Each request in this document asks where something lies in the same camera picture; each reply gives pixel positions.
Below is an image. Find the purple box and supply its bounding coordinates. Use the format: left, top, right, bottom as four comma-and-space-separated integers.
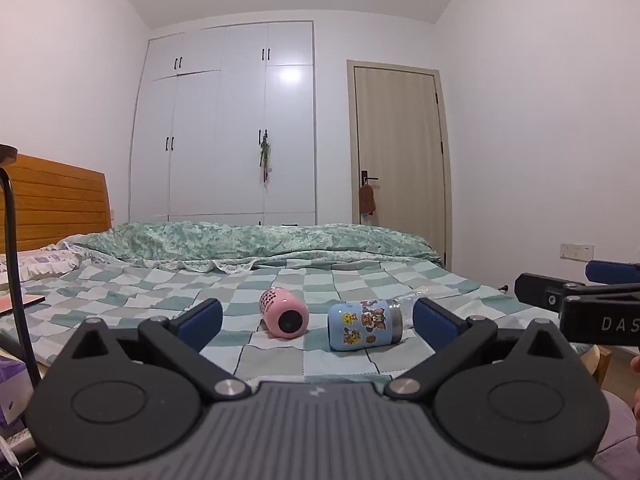
0, 349, 37, 432

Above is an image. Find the person's leg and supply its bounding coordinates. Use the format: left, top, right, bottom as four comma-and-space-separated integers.
590, 389, 640, 480

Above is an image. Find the red book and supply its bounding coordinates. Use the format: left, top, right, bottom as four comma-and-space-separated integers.
0, 294, 47, 319

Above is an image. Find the wooden headboard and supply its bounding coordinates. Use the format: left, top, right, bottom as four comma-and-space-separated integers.
0, 153, 111, 254

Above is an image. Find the patterned pillow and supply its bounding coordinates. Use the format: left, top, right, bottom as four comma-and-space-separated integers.
0, 249, 85, 282

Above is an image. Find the brown hanging pouch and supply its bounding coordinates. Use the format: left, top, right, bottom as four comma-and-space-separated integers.
358, 183, 377, 217

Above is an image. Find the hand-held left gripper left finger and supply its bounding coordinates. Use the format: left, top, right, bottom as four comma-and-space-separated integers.
72, 298, 252, 403

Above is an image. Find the clear plastic bottle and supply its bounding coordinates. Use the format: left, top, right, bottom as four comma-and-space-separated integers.
395, 290, 436, 329

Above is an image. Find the person's right hand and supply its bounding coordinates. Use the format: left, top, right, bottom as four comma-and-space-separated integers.
630, 354, 640, 442

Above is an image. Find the white wall socket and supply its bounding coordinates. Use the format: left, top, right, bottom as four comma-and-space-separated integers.
559, 243, 596, 261

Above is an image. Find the green floral blanket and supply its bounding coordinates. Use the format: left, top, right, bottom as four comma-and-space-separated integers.
56, 220, 444, 274

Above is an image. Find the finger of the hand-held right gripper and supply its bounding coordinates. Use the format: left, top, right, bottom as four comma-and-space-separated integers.
585, 259, 640, 285
514, 272, 572, 309

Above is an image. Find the green hanging ornament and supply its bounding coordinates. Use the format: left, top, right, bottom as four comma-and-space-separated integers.
258, 129, 272, 194

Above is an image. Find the wooden stool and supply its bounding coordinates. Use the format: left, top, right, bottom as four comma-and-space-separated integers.
579, 344, 614, 387

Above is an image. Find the blue cup with cartoon stickers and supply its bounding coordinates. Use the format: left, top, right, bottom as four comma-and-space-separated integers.
327, 298, 404, 352

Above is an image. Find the light wooden door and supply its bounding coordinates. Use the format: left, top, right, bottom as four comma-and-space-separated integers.
346, 59, 454, 272

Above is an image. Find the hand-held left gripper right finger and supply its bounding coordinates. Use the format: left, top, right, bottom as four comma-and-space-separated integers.
384, 297, 572, 402

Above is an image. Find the white wardrobe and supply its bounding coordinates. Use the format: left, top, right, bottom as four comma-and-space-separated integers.
128, 20, 317, 227

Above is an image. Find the checked bed sheet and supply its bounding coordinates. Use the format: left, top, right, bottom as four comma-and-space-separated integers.
0, 256, 562, 382

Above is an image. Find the pink cup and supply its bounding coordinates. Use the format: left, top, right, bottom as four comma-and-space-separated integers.
259, 287, 311, 339

